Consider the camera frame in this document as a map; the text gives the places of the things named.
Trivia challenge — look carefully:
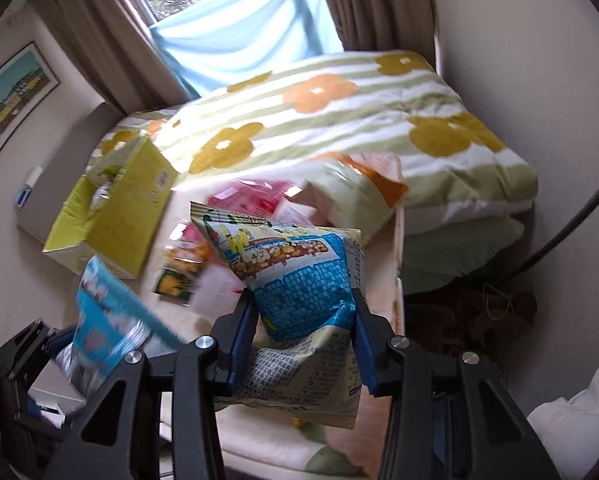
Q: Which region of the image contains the blue cream snack bag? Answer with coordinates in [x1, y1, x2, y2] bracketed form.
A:
[190, 201, 367, 431]

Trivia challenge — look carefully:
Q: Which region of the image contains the pink white snack packet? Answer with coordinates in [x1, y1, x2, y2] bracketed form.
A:
[190, 257, 245, 322]

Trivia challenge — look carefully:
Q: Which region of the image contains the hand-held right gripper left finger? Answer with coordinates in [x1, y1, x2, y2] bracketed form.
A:
[42, 287, 260, 480]

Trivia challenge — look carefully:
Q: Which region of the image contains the green pillow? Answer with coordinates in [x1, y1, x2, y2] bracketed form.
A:
[402, 205, 525, 296]

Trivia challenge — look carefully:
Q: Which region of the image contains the pale green orange snack bag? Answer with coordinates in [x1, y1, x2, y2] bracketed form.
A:
[304, 152, 410, 241]

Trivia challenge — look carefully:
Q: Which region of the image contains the black cable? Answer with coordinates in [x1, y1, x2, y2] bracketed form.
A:
[509, 160, 599, 281]

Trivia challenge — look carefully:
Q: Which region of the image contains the beige curtain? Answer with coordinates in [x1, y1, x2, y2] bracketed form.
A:
[307, 0, 437, 53]
[44, 0, 190, 116]

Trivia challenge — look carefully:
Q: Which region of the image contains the light blue window cloth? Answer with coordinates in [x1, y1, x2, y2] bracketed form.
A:
[150, 0, 345, 98]

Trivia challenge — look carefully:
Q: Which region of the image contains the dark green candy packet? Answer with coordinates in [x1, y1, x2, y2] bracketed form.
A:
[152, 266, 205, 307]

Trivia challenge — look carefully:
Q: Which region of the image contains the floral striped blanket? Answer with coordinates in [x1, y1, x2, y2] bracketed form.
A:
[97, 50, 539, 211]

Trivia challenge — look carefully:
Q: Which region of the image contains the framed wall picture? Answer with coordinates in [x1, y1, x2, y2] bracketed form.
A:
[0, 41, 61, 163]

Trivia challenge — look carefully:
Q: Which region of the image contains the cream bed pad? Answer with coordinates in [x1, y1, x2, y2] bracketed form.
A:
[130, 200, 405, 476]

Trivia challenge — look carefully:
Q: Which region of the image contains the blue white snack bag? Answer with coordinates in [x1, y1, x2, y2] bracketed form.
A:
[54, 255, 185, 401]

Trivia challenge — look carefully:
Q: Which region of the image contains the orange red snack packet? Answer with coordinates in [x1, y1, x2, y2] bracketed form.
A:
[166, 240, 210, 273]

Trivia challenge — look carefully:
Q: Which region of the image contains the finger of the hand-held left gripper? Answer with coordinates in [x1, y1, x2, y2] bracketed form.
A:
[7, 320, 76, 372]

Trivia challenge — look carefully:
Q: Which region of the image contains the yellow-green cardboard box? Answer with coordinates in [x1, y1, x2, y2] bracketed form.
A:
[42, 135, 180, 281]

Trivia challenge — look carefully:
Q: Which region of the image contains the white cloth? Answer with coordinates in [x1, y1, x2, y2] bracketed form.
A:
[527, 360, 599, 480]

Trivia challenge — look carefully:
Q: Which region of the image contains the grey headboard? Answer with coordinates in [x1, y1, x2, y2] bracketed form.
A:
[17, 102, 125, 246]

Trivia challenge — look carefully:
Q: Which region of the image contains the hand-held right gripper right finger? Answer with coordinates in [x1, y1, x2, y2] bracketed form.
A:
[349, 285, 563, 480]

